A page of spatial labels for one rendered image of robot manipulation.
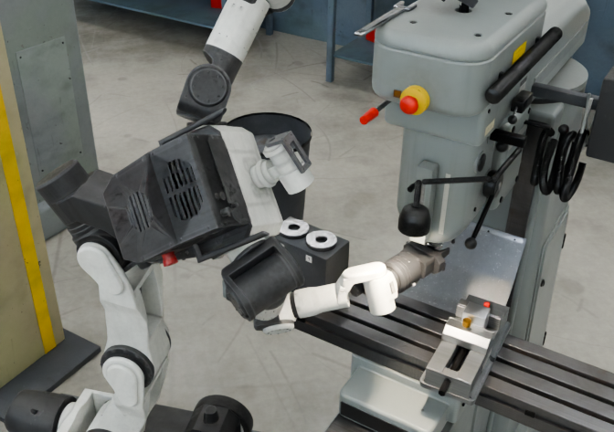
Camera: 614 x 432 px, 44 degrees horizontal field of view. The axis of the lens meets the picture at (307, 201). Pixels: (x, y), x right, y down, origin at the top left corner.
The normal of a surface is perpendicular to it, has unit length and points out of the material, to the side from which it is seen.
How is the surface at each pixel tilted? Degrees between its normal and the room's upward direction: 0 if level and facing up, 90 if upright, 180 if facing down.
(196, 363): 0
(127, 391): 90
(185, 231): 64
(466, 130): 90
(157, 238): 74
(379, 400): 0
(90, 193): 13
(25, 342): 90
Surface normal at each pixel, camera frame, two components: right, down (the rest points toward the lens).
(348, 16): -0.52, 0.44
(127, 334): -0.22, 0.51
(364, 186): 0.01, -0.85
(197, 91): 0.19, 0.04
